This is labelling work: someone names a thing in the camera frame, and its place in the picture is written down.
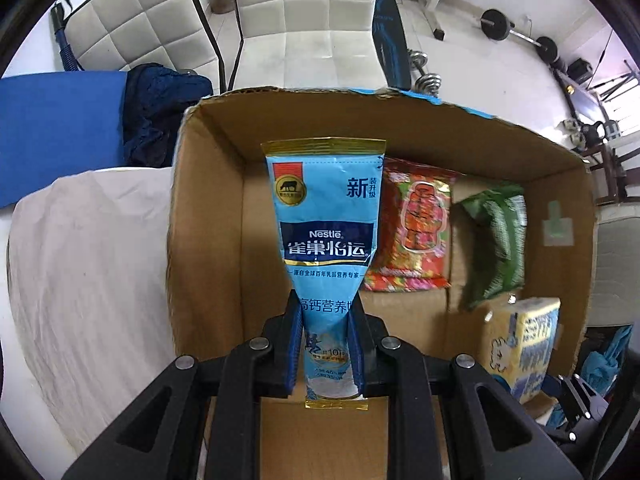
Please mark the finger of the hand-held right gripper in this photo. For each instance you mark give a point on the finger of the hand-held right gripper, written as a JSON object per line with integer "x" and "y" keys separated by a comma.
{"x": 570, "y": 400}

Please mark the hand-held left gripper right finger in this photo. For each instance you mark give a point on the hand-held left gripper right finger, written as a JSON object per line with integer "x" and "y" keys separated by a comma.
{"x": 358, "y": 355}

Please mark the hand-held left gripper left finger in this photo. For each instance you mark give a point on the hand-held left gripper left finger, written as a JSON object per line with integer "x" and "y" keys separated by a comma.
{"x": 294, "y": 355}

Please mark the cardboard box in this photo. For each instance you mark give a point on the cardboard box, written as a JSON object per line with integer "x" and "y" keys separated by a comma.
{"x": 220, "y": 240}

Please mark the blue milk powder packet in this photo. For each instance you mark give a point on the blue milk powder packet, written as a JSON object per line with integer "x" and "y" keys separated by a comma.
{"x": 325, "y": 220}

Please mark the teal cloth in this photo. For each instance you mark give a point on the teal cloth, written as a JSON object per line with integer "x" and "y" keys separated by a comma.
{"x": 602, "y": 362}

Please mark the yellow and blue tissue pack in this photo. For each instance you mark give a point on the yellow and blue tissue pack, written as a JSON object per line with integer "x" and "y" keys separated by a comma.
{"x": 525, "y": 350}

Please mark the red snack packet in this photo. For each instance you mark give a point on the red snack packet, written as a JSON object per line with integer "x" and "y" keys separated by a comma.
{"x": 417, "y": 230}

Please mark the green snack packet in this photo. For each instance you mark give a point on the green snack packet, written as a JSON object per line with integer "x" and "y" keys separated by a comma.
{"x": 497, "y": 245}

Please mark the white bed sheet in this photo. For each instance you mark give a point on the white bed sheet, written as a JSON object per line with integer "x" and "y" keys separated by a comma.
{"x": 90, "y": 285}

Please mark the dark wooden chair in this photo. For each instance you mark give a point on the dark wooden chair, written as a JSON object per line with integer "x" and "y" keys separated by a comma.
{"x": 607, "y": 170}

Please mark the kettlebell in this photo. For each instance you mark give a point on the kettlebell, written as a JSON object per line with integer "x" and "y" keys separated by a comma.
{"x": 580, "y": 132}

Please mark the dark blue garment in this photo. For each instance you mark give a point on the dark blue garment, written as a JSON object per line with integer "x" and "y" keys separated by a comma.
{"x": 160, "y": 110}

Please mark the dumbbell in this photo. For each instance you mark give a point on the dumbbell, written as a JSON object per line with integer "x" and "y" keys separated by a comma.
{"x": 426, "y": 72}

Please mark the black and blue weight bench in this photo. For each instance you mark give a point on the black and blue weight bench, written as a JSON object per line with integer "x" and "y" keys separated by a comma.
{"x": 390, "y": 40}

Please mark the blue mat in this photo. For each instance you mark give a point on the blue mat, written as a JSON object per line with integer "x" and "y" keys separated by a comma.
{"x": 55, "y": 130}

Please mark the white padded chair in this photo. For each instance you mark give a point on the white padded chair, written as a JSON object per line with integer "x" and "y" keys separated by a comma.
{"x": 310, "y": 25}
{"x": 135, "y": 15}

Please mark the barbell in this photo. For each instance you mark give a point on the barbell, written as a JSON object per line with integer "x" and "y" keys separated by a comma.
{"x": 520, "y": 34}

